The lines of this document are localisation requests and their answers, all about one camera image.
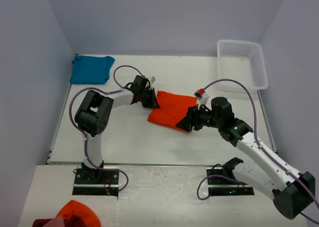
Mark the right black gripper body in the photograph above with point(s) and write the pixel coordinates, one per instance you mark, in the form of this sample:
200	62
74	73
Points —
204	118

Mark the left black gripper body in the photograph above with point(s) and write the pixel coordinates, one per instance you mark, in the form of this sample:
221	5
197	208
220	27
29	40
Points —
140	93

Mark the orange t shirt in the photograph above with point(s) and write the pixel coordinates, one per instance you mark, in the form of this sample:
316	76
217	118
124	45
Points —
173	108

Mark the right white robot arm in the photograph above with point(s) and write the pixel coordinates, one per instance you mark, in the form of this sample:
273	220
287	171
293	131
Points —
290	190

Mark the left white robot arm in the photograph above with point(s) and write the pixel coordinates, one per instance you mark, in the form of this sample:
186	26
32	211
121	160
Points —
90	110

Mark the white plastic basket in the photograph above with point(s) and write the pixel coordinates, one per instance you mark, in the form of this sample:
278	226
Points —
242	61

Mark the folded blue t shirt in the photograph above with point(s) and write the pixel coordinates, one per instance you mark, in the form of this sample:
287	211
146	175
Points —
91	70

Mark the orange cloth in pile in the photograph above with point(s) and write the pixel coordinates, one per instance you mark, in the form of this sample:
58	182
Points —
76	214

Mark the pink cloth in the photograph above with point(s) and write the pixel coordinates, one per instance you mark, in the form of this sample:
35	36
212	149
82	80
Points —
56	222

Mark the dark red cloth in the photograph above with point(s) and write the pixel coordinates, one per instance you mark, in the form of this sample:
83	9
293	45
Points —
44	223

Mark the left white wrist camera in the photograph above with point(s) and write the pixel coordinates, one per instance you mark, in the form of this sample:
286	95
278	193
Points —
152	80

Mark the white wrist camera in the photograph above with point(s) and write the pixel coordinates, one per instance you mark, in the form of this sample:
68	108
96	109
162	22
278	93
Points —
202	97
152	80

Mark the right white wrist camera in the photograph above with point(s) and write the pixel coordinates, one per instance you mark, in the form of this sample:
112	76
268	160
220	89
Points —
202	97

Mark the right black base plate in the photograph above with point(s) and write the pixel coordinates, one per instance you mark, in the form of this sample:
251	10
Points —
221	187

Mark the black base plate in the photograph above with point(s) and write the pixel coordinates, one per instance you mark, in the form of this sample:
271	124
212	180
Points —
221	187
105	183

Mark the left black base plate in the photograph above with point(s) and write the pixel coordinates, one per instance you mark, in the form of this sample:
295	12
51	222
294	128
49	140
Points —
105	183

